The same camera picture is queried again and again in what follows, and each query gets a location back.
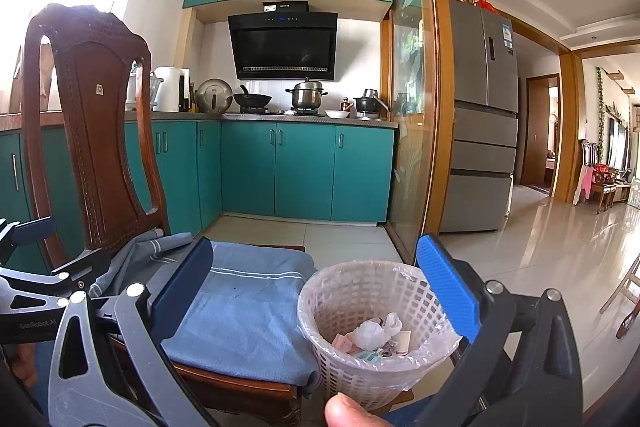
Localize black range hood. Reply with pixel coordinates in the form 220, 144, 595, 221
227, 1, 339, 82

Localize clear plastic bin liner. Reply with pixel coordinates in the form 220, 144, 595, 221
297, 259, 463, 358

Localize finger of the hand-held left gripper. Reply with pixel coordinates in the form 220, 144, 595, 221
0, 216, 57, 260
47, 249, 113, 299

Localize small dark saucepan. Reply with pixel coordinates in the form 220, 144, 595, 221
354, 88, 390, 115

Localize light wooden chair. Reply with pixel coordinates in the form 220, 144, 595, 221
597, 252, 640, 340

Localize black wok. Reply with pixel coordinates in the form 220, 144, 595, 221
232, 84, 273, 108

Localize pink hanging garment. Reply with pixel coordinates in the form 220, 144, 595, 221
575, 167, 593, 208

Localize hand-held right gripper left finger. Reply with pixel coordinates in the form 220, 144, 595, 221
47, 236, 221, 427

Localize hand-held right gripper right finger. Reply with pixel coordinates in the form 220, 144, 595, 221
415, 234, 586, 427

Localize person's right hand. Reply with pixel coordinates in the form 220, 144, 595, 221
324, 393, 388, 427

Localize steel pot lid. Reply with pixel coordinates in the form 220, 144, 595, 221
195, 78, 234, 114

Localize person's blue jeans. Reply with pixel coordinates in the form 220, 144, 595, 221
382, 399, 426, 427

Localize wooden armchair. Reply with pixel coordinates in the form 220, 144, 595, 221
580, 139, 621, 215

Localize wooden interior door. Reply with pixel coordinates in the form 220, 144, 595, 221
520, 74, 561, 198

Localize grey refrigerator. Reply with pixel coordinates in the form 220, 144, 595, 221
440, 0, 521, 235

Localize blue striped cloth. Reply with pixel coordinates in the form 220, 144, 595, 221
90, 229, 321, 395

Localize white plastic lattice basket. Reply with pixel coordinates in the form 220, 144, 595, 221
297, 259, 463, 410

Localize green vine garland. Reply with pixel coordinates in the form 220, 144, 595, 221
595, 66, 608, 142

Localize wooden framed glass sliding door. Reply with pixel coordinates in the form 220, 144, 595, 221
380, 0, 456, 268

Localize clear food processor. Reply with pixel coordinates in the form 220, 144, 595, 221
126, 63, 165, 110

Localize dark television screen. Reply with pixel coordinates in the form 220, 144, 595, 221
605, 114, 632, 175

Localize carved wooden chair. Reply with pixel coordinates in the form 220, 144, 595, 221
22, 3, 416, 427

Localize teal lower kitchen cabinets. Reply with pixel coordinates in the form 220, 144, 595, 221
0, 114, 398, 303

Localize stainless steel pot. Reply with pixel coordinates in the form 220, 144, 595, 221
286, 77, 328, 112

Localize white electric kettle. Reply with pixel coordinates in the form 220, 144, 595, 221
154, 67, 191, 112

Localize wooden doorway frame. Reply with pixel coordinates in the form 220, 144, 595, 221
557, 49, 586, 205

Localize gas stove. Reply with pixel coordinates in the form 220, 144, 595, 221
225, 106, 321, 116

